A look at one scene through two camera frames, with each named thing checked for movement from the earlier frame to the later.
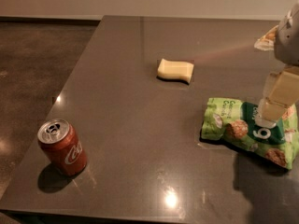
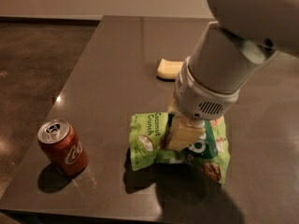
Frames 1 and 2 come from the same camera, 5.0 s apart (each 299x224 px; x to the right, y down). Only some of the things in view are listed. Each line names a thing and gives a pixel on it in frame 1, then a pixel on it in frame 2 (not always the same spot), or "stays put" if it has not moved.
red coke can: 61,143 stays put
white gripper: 288,41 → 196,101
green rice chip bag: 234,121 → 149,133
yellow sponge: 175,70 stays put
